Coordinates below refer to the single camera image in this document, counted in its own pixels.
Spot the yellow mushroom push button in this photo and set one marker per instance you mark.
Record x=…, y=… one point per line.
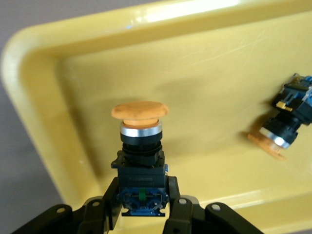
x=140, y=136
x=285, y=122

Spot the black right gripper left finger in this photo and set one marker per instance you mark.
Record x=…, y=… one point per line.
x=73, y=219

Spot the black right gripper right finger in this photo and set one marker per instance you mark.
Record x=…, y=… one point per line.
x=195, y=219

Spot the yellow plastic tray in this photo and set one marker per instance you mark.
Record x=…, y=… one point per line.
x=195, y=73

